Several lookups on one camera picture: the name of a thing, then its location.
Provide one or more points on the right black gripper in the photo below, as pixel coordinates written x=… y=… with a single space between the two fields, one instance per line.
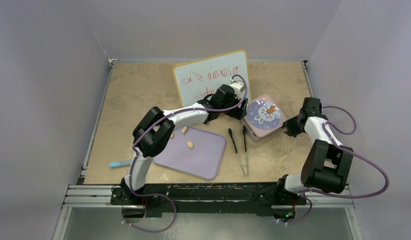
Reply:
x=291 y=131

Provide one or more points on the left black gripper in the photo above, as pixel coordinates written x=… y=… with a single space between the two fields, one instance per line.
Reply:
x=238 y=113

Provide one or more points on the metal tweezers black tips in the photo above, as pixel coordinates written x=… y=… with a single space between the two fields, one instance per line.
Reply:
x=243 y=158

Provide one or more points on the silver metal box lid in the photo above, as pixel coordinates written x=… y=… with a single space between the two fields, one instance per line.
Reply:
x=265 y=108

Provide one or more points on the lilac plastic tray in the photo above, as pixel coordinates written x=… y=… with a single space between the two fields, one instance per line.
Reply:
x=202 y=161

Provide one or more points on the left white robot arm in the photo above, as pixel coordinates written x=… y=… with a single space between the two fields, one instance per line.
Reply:
x=153 y=133

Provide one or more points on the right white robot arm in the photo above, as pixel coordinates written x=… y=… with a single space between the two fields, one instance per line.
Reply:
x=326 y=167

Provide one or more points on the beige square chocolate top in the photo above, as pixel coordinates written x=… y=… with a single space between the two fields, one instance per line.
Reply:
x=184 y=130

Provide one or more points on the white oval chocolate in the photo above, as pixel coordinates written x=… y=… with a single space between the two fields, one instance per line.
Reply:
x=190 y=145

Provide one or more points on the yellow framed whiteboard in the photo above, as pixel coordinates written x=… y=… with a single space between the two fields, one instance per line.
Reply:
x=202 y=77

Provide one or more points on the light blue marker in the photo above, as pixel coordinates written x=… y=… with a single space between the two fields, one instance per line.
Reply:
x=119 y=164

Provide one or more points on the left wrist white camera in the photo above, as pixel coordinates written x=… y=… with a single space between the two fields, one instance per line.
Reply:
x=239 y=89

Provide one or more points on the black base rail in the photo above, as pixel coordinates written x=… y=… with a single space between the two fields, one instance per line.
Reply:
x=264 y=199

